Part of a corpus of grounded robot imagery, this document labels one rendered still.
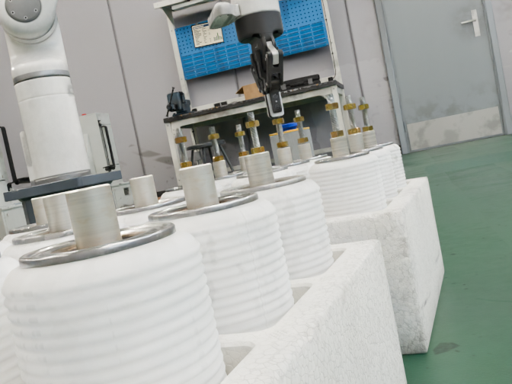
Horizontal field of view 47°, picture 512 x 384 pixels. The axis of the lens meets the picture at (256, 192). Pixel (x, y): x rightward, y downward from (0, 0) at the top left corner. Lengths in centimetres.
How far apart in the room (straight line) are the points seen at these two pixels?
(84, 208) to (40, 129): 74
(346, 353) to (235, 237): 11
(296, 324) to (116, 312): 13
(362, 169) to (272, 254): 41
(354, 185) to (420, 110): 506
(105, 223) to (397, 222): 49
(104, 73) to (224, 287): 629
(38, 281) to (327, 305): 18
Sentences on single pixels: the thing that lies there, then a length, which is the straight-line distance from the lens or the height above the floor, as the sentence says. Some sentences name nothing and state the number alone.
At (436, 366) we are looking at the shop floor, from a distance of 74.
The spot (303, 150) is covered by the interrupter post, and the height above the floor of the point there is 27.
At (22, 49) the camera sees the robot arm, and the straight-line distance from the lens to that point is 111.
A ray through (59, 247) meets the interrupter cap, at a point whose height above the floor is 25.
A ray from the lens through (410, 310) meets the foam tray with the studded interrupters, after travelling 76.
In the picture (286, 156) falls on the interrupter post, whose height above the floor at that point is 27.
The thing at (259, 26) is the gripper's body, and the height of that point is 47.
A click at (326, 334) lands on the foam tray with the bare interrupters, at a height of 17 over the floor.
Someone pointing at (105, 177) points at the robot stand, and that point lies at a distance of 103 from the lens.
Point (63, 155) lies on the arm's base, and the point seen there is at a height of 34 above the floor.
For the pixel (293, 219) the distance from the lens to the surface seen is 47.
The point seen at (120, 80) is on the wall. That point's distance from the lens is 653.
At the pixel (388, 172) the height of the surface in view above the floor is 21.
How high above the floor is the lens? 28
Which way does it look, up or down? 4 degrees down
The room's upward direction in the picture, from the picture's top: 11 degrees counter-clockwise
